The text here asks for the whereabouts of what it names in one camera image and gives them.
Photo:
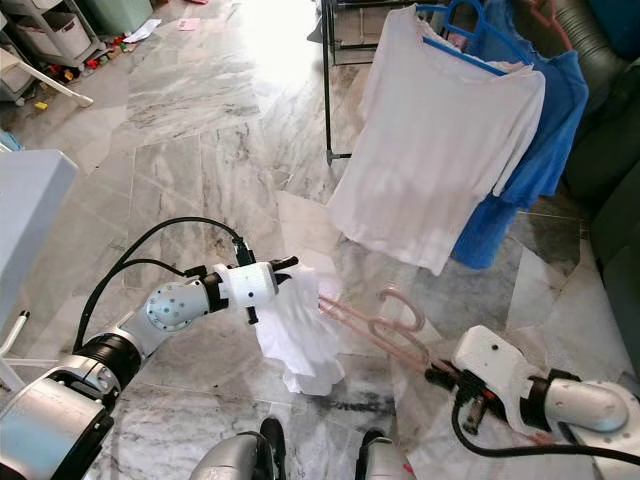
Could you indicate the white t-shirt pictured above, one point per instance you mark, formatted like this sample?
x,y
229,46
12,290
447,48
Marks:
x,y
300,345

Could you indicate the pink plastic hanger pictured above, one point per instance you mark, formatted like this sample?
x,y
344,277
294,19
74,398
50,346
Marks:
x,y
370,330

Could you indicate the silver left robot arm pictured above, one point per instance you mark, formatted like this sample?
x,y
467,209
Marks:
x,y
60,410

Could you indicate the red plastic hanger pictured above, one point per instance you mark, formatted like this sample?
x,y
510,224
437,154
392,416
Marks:
x,y
550,20

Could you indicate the robot right leg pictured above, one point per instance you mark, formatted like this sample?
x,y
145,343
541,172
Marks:
x,y
385,460

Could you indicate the robot leg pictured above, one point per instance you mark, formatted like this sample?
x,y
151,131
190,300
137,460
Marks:
x,y
385,460
235,455

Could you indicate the black metal drying rack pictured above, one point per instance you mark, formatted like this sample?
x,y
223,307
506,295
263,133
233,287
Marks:
x,y
326,100

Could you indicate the pale grey shirt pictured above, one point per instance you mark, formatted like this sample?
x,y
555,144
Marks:
x,y
430,150

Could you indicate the robot left leg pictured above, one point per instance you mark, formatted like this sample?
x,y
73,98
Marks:
x,y
235,455

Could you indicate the pale blue folding table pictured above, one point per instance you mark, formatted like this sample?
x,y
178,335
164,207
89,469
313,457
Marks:
x,y
35,230

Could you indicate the pink paper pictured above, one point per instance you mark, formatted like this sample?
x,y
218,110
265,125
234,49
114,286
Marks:
x,y
188,24

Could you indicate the blue shirt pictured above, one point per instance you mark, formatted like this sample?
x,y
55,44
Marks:
x,y
555,130

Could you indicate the white paper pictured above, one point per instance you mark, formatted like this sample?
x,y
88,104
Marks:
x,y
142,30

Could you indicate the dark green sofa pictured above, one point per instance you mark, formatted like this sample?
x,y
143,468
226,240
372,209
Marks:
x,y
615,150

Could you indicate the beige plastic chair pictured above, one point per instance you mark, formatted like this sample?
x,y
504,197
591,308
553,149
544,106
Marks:
x,y
50,80

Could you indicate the green plastic bin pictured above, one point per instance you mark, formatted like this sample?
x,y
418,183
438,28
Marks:
x,y
118,15

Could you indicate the grey drawer storage cart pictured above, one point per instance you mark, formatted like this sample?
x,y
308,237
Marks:
x,y
60,32

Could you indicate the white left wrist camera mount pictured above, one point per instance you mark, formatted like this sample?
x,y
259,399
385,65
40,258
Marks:
x,y
248,285

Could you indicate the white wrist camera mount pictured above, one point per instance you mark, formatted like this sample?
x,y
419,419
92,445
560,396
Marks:
x,y
495,365
248,285

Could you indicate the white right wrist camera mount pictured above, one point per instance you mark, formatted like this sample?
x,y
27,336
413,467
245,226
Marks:
x,y
495,365

